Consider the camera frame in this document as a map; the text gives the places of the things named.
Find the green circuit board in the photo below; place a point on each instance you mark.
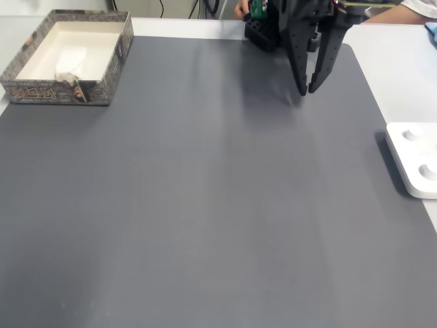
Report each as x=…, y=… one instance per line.
x=257, y=9

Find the grey table mat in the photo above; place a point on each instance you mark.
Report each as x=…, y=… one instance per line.
x=205, y=188

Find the bark patterned cardboard box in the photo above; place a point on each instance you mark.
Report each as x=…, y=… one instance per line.
x=117, y=68

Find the person's right hand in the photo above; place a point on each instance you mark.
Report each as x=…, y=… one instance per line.
x=242, y=9

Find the white plastic tray with dimples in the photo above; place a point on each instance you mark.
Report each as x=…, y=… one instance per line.
x=413, y=157

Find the light blue object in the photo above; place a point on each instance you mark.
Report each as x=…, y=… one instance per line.
x=433, y=30

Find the white block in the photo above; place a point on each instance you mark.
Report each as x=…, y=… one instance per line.
x=71, y=59

